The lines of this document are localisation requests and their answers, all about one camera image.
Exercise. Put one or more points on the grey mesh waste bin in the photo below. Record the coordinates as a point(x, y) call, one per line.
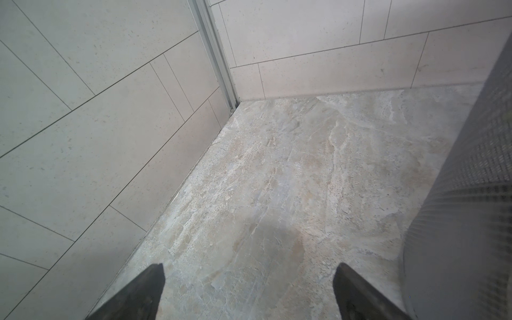
point(456, 258)

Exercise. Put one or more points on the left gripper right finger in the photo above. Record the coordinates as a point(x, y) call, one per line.
point(358, 299)

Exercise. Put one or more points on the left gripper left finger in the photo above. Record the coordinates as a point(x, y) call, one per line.
point(139, 299)

